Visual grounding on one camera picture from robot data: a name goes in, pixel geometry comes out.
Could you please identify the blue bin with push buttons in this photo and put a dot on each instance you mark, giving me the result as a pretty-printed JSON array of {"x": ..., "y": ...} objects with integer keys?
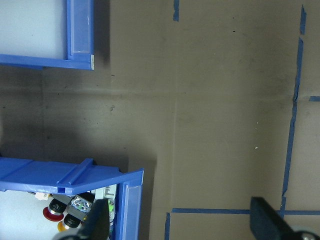
[{"x": 75, "y": 175}]

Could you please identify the blue bin with black knobs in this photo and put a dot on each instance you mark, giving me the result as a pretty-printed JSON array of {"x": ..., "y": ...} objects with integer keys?
[{"x": 80, "y": 30}]

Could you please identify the green metal button white block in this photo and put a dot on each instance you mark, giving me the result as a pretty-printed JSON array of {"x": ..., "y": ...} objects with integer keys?
[{"x": 105, "y": 192}]

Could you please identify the yellow mushroom push button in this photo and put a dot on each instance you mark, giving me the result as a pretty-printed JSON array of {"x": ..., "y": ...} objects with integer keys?
[{"x": 63, "y": 225}]

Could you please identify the red mushroom push button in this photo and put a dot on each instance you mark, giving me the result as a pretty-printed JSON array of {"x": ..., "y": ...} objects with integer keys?
[{"x": 51, "y": 213}]

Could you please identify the green pilot lamp green block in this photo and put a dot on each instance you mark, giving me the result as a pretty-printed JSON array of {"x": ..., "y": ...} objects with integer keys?
[{"x": 111, "y": 207}]

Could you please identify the white foam pad under buttons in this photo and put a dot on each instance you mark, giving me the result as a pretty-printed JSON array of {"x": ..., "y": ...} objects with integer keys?
[{"x": 17, "y": 220}]

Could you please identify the white foam pad under knobs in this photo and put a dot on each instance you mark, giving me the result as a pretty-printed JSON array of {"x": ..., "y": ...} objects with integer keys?
[{"x": 30, "y": 27}]

